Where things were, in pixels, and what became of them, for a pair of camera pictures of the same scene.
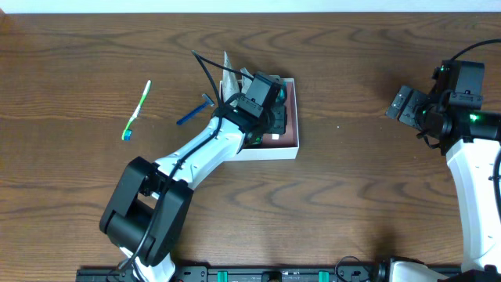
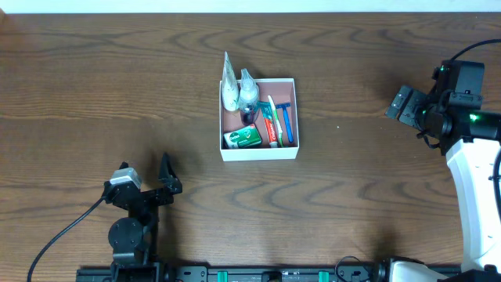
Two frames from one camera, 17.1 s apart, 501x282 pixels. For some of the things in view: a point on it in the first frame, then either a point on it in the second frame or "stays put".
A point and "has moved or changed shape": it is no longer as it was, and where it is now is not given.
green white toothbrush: x=127 y=135 has moved or changed shape
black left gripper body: x=278 y=118 to x=146 y=196
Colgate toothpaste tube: x=281 y=99 has moved or changed shape
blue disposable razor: x=208 y=101 to x=287 y=122
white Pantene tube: x=230 y=86 stays put
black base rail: x=240 y=274 stays put
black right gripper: x=409 y=106 stays put
